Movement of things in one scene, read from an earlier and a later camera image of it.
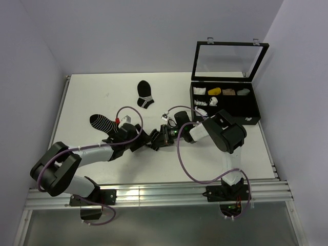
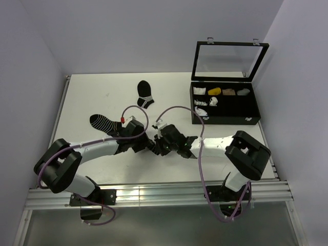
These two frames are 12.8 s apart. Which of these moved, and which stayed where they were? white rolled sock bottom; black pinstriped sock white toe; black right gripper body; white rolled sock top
Moved: black pinstriped sock white toe; black right gripper body
Stayed: white rolled sock top; white rolled sock bottom
